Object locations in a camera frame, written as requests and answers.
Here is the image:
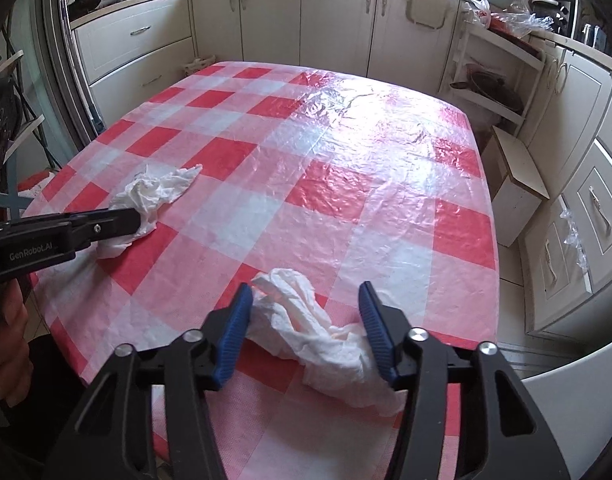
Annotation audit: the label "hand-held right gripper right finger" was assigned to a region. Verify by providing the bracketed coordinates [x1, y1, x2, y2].
[358, 281, 571, 480]

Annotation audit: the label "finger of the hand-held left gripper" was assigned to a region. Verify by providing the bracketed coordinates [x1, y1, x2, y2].
[68, 206, 143, 257]

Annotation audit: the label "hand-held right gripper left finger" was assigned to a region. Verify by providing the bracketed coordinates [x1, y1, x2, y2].
[48, 282, 254, 480]

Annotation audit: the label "white tissue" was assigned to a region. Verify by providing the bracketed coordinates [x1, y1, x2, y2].
[96, 162, 204, 260]
[245, 267, 407, 418]

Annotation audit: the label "person's left hand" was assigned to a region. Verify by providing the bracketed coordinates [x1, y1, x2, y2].
[0, 287, 32, 407]

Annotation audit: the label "silver refrigerator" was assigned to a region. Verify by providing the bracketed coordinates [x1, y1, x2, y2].
[38, 0, 107, 166]

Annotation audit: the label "red checked plastic tablecloth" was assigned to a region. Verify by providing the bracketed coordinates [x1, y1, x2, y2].
[30, 60, 501, 480]

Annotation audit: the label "small woven basket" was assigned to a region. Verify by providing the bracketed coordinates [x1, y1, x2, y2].
[182, 55, 215, 79]

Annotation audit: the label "small white wooden stool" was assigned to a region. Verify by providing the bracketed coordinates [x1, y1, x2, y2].
[490, 124, 552, 249]

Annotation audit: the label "white shelf rack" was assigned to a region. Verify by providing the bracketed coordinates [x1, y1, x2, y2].
[447, 22, 547, 128]

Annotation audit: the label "clear plastic bag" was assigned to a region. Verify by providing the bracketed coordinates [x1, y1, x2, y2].
[488, 0, 555, 40]

